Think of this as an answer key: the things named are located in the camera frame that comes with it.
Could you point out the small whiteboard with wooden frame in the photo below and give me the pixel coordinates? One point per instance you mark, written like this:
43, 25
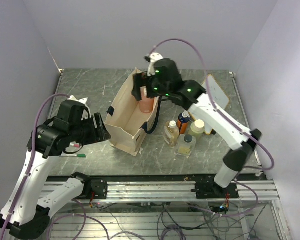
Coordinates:
215, 100

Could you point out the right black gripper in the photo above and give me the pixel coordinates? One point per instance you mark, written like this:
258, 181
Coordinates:
139, 81

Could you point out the green capped marker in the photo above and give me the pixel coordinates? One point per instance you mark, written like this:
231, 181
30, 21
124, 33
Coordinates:
73, 155

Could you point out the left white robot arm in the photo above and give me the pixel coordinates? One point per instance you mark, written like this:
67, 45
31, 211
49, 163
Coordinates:
26, 214

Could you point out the red capped marker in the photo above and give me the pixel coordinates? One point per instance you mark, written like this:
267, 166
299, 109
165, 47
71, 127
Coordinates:
75, 145

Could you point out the beige canvas tote bag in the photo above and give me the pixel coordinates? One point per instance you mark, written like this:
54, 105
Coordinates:
127, 125

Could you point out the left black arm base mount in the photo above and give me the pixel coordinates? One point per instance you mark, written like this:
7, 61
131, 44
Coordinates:
95, 188

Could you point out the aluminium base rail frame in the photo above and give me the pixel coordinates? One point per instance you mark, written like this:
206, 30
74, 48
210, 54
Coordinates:
178, 188

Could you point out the clear bottle with white cap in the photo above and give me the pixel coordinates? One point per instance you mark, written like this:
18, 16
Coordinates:
171, 133

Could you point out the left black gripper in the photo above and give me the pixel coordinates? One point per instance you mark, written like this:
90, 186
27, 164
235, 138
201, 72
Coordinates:
98, 134

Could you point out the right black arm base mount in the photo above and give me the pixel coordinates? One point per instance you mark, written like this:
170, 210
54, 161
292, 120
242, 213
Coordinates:
210, 190

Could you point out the amber bottle with black cap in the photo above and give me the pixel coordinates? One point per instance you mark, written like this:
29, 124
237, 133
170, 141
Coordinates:
185, 145

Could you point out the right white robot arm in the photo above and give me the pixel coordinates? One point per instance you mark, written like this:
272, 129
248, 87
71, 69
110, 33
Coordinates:
241, 140

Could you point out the yellow bottle with beige cap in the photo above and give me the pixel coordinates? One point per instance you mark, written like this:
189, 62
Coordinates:
197, 128

